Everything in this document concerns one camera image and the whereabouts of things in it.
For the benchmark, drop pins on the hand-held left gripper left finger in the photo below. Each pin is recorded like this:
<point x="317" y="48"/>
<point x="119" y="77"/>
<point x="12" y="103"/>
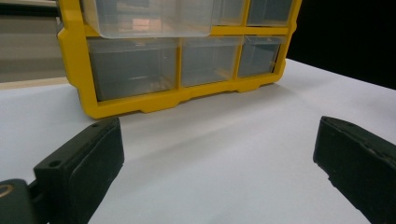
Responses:
<point x="84" y="161"/>

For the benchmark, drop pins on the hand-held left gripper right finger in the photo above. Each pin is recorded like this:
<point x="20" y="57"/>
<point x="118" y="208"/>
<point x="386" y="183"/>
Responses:
<point x="361" y="161"/>

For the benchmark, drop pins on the yellow plastic drawer cabinet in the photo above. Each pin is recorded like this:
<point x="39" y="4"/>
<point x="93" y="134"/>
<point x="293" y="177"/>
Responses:
<point x="74" y="62"/>

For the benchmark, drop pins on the large clear plastic drawer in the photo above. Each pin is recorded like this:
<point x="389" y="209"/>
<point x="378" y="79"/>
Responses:
<point x="149" y="21"/>
<point x="134" y="68"/>

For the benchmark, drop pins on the small clear plastic drawer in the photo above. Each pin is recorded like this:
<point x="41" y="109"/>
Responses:
<point x="208" y="62"/>
<point x="269" y="12"/>
<point x="229" y="12"/>
<point x="260" y="56"/>

